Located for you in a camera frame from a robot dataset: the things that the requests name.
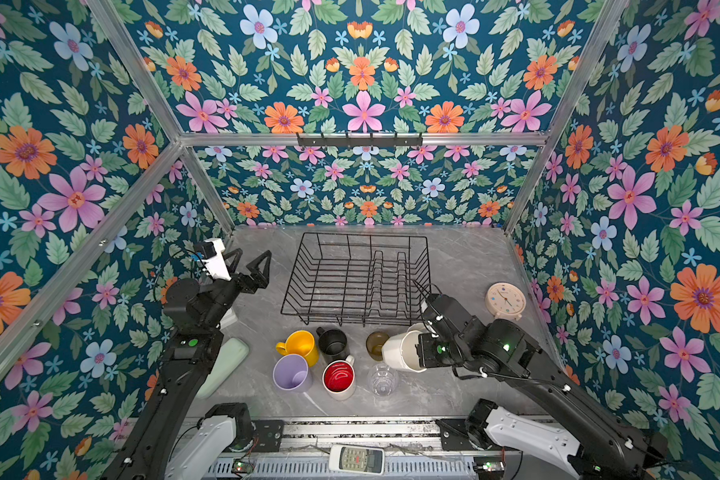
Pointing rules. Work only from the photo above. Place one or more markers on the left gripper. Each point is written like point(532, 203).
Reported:
point(254, 279)

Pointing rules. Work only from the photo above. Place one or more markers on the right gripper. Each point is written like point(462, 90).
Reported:
point(423, 347)

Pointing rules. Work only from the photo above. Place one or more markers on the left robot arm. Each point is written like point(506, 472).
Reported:
point(188, 359)

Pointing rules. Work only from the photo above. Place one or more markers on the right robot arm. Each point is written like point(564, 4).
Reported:
point(584, 439)

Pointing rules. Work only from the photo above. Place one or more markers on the amber glass cup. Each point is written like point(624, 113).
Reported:
point(374, 344)

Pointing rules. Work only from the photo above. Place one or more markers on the clear glass cup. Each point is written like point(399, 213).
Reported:
point(383, 380)

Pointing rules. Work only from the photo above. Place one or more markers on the pale green case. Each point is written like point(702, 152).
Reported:
point(231, 355)

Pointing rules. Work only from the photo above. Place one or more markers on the yellow mug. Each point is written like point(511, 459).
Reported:
point(302, 343)

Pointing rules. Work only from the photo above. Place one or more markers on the black mug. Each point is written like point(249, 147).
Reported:
point(332, 344)

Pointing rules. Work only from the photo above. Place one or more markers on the lilac cup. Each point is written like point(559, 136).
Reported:
point(292, 374)

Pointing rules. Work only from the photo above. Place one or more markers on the red inside white mug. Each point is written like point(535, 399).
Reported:
point(339, 378)

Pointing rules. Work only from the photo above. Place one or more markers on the white remote control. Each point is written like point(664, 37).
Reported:
point(356, 460)

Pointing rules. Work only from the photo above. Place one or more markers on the aluminium frame post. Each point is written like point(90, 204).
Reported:
point(118, 35)

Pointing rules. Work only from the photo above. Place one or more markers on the black wire dish rack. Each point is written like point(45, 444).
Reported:
point(357, 278)

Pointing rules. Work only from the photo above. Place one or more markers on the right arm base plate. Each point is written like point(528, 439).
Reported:
point(453, 435)

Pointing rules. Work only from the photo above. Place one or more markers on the black hook rail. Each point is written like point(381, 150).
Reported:
point(346, 140)

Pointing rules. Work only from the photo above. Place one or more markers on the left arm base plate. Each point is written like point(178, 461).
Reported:
point(268, 435)

